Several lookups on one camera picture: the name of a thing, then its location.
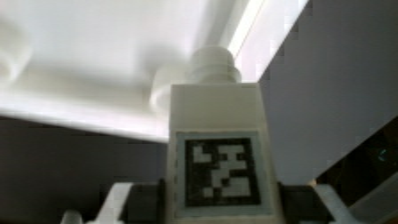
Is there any white square tabletop part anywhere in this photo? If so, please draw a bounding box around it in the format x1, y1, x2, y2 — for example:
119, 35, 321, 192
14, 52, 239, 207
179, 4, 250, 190
0, 0, 309, 142

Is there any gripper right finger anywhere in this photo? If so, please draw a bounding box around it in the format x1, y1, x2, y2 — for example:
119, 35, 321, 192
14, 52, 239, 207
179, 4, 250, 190
278, 184, 362, 224

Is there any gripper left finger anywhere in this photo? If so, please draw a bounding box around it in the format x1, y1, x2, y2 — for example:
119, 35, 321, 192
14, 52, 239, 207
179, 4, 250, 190
58, 181, 166, 224

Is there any white leg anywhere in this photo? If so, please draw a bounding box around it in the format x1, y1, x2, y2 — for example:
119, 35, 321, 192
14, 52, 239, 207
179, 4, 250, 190
165, 47, 284, 224

